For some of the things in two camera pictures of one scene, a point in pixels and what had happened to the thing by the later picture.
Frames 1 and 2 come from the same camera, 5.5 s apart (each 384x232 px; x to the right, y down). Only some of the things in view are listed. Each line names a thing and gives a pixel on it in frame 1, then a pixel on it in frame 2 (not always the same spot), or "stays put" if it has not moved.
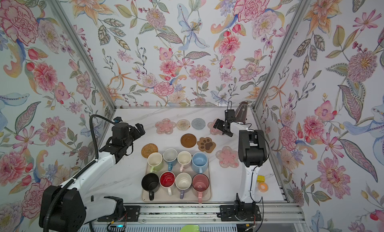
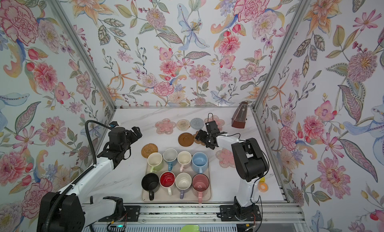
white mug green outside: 155,161 stays put
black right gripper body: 222,126 to 205,137
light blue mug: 199,162 stays put
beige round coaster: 183,125 stays put
